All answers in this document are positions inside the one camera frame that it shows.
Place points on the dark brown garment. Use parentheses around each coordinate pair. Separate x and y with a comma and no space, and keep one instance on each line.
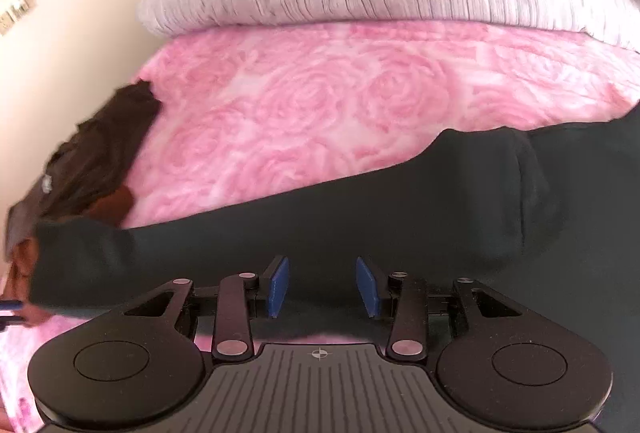
(100,158)

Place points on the grey garment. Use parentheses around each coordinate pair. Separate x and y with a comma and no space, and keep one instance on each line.
(25,213)

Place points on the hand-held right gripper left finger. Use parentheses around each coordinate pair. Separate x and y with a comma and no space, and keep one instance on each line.
(280,285)

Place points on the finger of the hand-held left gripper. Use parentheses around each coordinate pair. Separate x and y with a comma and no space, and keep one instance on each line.
(10,310)

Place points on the wall switch panel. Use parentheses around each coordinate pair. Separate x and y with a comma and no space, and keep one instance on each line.
(21,5)
(6,24)

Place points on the dark green garment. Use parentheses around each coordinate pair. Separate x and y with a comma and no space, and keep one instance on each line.
(350,233)

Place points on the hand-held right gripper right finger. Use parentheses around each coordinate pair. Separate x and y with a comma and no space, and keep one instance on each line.
(367,285)

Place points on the pink rose-pattern blanket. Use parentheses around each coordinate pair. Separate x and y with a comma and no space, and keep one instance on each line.
(320,123)

